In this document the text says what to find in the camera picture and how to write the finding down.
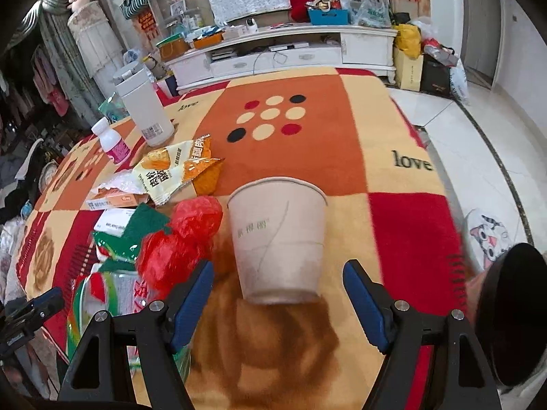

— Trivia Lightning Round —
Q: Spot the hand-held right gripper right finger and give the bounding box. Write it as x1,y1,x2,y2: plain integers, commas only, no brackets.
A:
343,260,503,410

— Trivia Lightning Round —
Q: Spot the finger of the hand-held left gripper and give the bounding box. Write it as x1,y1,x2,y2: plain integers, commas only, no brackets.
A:
3,287,65,334

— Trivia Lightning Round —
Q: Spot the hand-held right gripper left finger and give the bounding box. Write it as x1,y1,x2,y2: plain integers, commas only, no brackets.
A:
57,260,214,410

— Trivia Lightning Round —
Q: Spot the beige paper cup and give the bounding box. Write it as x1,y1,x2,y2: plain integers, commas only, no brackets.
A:
226,176,330,306

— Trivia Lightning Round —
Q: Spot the orange white snack packet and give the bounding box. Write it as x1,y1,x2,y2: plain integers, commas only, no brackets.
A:
132,133,226,209

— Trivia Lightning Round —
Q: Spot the clear plastic wrapper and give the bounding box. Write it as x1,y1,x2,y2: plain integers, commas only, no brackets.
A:
97,168,148,197

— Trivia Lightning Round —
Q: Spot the black round bin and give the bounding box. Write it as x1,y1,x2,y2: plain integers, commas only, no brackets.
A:
474,243,547,389

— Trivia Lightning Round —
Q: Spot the red plastic bag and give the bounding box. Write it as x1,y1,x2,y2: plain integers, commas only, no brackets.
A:
136,195,224,300

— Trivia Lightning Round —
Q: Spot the green red plastic packet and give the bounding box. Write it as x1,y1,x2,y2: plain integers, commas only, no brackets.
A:
66,231,193,377

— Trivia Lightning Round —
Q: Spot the small white box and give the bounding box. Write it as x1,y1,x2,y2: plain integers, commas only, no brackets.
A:
93,208,137,237

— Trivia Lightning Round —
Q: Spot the orange white medicine box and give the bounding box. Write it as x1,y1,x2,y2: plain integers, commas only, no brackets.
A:
85,194,150,213

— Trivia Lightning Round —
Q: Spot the white cat slipper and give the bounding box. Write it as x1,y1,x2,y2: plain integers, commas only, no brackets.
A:
464,208,513,272

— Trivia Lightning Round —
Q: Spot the checkered orange red blanket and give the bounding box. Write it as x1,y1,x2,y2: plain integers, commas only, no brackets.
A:
15,67,471,410

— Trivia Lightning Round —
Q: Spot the small white bottle pink label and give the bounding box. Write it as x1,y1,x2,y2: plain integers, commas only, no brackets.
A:
91,117,132,166

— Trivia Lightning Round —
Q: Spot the white thermos bottle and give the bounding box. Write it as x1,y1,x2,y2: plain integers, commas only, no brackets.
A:
113,62,176,147

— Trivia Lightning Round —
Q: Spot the black paper bag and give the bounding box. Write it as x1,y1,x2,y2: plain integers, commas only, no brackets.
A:
421,55,454,97

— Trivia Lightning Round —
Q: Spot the beige carton box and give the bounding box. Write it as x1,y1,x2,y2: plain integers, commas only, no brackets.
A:
393,47,425,92

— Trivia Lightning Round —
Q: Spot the grey green curtain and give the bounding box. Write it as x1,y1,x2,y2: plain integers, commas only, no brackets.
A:
26,0,107,120

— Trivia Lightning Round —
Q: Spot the yellow brown box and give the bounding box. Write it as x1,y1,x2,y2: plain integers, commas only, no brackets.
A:
156,36,191,63

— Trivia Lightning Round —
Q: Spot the white tv cabinet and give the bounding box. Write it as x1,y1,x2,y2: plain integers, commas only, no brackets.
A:
164,23,399,92

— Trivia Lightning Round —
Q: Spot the cream lace covered column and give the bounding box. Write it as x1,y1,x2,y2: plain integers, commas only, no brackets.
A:
67,2,124,99

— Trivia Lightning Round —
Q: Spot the yellow bag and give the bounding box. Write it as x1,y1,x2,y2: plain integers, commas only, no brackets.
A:
393,23,424,60

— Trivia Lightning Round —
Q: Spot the small red hanging decoration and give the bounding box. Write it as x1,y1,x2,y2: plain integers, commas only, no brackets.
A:
137,8,155,37

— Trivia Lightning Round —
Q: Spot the blue basket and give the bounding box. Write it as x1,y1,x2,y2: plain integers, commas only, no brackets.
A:
308,9,352,26

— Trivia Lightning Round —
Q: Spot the white plastic bag green print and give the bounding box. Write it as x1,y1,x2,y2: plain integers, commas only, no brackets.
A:
356,0,392,28

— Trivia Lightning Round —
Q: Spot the striped tote bag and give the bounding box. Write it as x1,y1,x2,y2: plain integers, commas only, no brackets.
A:
120,0,150,20

